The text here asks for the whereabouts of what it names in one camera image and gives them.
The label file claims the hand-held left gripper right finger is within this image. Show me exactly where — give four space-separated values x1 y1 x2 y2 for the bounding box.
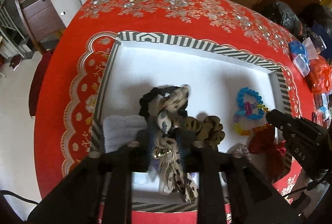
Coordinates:
179 131 301 224

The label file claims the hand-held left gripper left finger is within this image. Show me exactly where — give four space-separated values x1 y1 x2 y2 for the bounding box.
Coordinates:
27 129 157 224

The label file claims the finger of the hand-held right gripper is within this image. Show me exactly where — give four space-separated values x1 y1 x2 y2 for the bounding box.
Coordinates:
267 109 332 183

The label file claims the brown scrunchie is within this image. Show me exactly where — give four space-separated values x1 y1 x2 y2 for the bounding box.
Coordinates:
182 116 226 150

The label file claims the multicoloured bead bracelet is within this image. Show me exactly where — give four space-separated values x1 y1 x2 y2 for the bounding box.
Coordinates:
233 102 273 136

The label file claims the white fluffy hair band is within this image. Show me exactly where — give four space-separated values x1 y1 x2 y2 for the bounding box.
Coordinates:
103 115 147 153

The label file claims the red bow hair clip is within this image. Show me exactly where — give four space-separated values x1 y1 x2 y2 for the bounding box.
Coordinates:
248 127 287 178

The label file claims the leopard print bow hair tie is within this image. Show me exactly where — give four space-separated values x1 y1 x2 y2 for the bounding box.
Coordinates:
139 84 200 204

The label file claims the blue bead bracelet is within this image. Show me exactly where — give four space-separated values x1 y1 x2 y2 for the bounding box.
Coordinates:
237 87 262 117

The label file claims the pearl beaded hair tie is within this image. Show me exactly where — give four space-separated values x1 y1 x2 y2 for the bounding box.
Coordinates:
227 143 252 162

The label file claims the striped shallow cardboard box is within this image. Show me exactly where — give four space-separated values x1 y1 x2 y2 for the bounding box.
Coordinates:
89 30 292 214

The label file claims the blue white small box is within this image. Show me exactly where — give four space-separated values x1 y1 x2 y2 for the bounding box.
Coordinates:
315 94 332 121

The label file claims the orange plastic bag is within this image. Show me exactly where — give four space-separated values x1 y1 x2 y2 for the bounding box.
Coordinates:
305 55 332 93

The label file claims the blue packet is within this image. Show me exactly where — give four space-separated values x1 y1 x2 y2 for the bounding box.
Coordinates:
288 40 310 77

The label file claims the dark blue cloth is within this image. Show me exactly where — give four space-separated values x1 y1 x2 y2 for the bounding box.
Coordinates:
311 20 332 39

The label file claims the black plastic bag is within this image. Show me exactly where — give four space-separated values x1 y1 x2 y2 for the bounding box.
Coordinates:
253 0 304 35

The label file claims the red floral tablecloth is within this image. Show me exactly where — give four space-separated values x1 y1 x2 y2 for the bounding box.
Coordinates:
34 0 332 224

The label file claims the dark red seat cushion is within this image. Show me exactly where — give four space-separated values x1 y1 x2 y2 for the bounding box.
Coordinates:
28 51 52 117

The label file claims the dark wooden chair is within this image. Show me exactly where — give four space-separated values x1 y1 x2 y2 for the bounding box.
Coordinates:
14 0 65 53

